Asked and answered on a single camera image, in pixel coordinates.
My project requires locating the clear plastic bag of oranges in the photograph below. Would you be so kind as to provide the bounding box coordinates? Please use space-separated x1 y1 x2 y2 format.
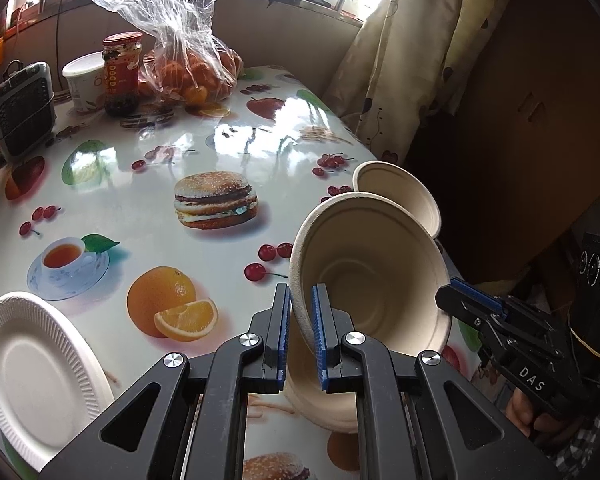
92 0 244 106

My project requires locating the person's right forearm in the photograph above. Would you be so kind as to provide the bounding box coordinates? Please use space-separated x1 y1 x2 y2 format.
545 412 600 471

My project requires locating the white plastic tub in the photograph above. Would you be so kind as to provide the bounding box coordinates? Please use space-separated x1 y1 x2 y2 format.
62 52 106 112

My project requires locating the glass jar with red label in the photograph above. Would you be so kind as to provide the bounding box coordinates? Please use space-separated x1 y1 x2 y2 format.
102 31 144 117

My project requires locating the person's right hand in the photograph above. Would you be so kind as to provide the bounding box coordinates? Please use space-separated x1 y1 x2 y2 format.
505 387 588 443

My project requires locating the white paper plate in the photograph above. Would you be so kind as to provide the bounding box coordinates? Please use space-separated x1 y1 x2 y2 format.
0 291 116 471

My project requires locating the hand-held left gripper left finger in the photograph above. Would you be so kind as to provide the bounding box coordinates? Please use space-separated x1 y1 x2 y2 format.
39 283 292 480

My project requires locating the grey fan heater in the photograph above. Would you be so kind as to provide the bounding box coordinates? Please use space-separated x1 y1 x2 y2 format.
0 61 57 161

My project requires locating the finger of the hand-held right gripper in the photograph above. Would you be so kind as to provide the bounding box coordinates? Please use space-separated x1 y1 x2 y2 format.
434 285 504 346
449 278 519 321

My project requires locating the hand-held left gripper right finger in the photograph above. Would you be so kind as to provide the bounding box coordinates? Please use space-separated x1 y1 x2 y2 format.
311 283 561 480

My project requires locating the food print tablecloth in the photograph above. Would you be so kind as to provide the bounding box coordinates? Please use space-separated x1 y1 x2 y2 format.
0 65 486 480

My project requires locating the brown wooden cabinet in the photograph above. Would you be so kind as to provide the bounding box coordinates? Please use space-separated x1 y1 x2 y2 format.
405 0 600 286

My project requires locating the floral curtain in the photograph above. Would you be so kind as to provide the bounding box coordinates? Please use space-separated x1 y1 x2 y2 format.
325 0 518 166

